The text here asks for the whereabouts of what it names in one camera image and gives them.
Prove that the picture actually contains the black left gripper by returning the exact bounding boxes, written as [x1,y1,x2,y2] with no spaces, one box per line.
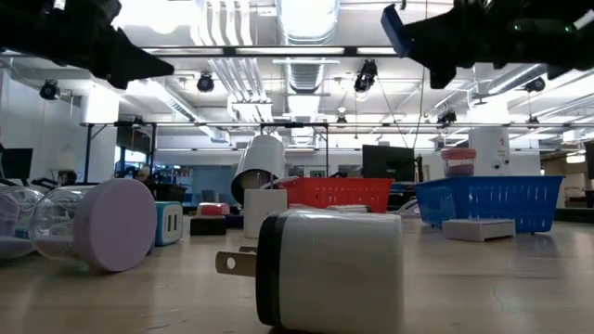
[20,0,175,89]

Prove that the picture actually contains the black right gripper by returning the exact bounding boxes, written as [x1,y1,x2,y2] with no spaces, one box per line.
[401,0,553,89]

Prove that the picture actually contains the purple sand timer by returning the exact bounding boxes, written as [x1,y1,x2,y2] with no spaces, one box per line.
[0,178,159,274]

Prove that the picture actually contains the teal two-port wall charger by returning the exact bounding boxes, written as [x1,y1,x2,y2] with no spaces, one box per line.
[154,200,184,247]

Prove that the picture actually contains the pink USB wall charger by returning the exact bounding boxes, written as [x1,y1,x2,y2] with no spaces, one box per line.
[197,201,231,217]

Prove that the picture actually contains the black digital clock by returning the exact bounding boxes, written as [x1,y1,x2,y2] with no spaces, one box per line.
[189,214,227,237]

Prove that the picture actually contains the white digital clock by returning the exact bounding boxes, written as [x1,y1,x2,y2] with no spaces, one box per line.
[441,217,517,243]

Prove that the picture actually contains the white USB wall charger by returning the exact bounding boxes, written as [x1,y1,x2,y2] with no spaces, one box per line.
[243,188,289,239]

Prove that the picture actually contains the black overhead light bar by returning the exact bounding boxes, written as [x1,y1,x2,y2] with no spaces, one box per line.
[138,45,400,58]

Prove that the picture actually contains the white cylindrical appliance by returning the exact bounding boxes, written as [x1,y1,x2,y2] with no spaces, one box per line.
[468,127,511,177]

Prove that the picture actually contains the black computer monitor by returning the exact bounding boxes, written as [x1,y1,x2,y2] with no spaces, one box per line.
[0,148,34,181]
[361,144,417,183]

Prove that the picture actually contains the blue plastic basket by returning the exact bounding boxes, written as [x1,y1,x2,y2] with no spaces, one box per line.
[414,174,566,235]

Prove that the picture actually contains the white spot lamp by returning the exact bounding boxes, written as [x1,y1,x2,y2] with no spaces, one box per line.
[230,134,288,205]

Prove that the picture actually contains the red plastic basket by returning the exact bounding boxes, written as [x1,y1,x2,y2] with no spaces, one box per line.
[277,176,394,214]

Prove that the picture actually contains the small silver white charger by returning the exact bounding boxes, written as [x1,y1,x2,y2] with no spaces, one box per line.
[325,203,372,214]

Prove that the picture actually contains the white charger with black face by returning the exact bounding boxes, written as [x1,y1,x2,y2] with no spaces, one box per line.
[214,207,405,334]

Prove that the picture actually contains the black overhead camera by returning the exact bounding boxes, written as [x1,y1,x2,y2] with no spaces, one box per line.
[353,58,380,94]

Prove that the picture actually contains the silver ceiling air duct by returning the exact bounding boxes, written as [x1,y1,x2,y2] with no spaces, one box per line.
[276,0,342,96]

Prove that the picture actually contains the black background rig frame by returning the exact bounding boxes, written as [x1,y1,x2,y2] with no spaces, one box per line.
[79,119,331,186]

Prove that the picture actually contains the black aluminium table frame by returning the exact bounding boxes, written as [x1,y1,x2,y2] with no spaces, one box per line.
[182,203,594,225]

